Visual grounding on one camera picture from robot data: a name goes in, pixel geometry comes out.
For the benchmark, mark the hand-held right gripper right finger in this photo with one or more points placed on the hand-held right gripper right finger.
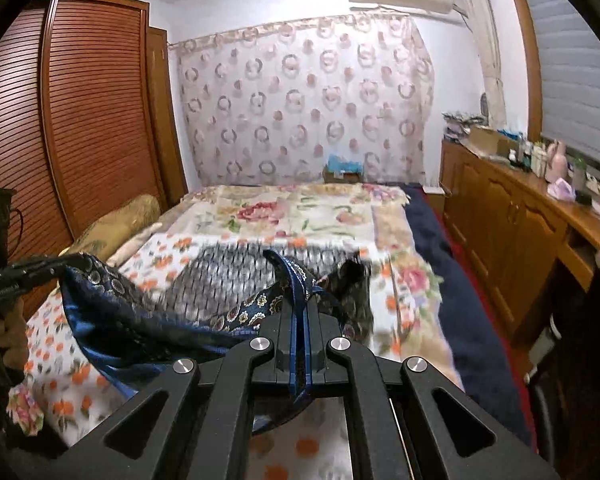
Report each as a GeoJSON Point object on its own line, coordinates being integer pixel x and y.
{"type": "Point", "coordinates": [320, 350]}

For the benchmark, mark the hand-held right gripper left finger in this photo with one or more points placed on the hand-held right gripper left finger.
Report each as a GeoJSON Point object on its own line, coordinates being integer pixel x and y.
{"type": "Point", "coordinates": [282, 350]}

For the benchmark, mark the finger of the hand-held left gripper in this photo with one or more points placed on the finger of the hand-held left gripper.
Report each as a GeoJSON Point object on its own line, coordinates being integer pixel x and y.
{"type": "Point", "coordinates": [25, 277]}

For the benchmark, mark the grey patterned garment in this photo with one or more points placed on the grey patterned garment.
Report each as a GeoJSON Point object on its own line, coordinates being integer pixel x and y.
{"type": "Point", "coordinates": [230, 270]}

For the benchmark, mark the blue patterned satin robe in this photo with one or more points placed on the blue patterned satin robe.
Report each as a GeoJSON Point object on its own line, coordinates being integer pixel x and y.
{"type": "Point", "coordinates": [130, 320]}

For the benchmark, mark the person's left hand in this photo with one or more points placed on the person's left hand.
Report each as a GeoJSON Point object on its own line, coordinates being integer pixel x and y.
{"type": "Point", "coordinates": [7, 332]}

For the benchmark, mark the brown floral folded quilt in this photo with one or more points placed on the brown floral folded quilt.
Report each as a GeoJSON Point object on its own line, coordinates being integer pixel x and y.
{"type": "Point", "coordinates": [125, 215]}

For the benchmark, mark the rose print blanket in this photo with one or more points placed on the rose print blanket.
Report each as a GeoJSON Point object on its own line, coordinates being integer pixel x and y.
{"type": "Point", "coordinates": [280, 210]}

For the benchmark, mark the navy blanket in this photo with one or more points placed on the navy blanket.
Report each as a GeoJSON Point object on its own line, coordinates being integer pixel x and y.
{"type": "Point", "coordinates": [460, 310]}

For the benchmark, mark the wooden louvered wardrobe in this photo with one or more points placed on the wooden louvered wardrobe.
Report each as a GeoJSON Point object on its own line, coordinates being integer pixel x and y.
{"type": "Point", "coordinates": [95, 110]}

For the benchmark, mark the cardboard box with blue cloth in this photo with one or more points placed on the cardboard box with blue cloth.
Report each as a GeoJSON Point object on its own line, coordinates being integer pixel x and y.
{"type": "Point", "coordinates": [342, 170]}

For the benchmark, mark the wooden sideboard cabinet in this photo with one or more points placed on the wooden sideboard cabinet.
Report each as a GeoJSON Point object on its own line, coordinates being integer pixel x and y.
{"type": "Point", "coordinates": [500, 220]}

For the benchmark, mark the circle pattern curtain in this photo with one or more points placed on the circle pattern curtain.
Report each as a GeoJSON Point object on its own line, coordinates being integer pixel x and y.
{"type": "Point", "coordinates": [305, 110]}

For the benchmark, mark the stack of folded cloths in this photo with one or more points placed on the stack of folded cloths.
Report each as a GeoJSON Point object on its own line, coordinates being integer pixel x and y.
{"type": "Point", "coordinates": [460, 125]}

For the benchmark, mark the black chair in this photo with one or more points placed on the black chair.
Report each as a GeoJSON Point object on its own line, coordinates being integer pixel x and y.
{"type": "Point", "coordinates": [585, 360]}

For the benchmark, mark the open cardboard box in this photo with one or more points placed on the open cardboard box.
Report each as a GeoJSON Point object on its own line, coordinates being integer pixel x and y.
{"type": "Point", "coordinates": [490, 141]}

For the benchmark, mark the row of toiletry bottles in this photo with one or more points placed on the row of toiletry bottles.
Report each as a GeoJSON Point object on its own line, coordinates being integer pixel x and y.
{"type": "Point", "coordinates": [530, 157]}

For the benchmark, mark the pink kettle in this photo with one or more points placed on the pink kettle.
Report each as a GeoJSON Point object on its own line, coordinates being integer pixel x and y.
{"type": "Point", "coordinates": [556, 162]}

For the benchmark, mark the white lace drape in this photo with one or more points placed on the white lace drape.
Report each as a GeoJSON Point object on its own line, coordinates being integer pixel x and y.
{"type": "Point", "coordinates": [490, 60]}

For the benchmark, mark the grey window blind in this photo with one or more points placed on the grey window blind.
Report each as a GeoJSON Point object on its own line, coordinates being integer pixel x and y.
{"type": "Point", "coordinates": [575, 85]}

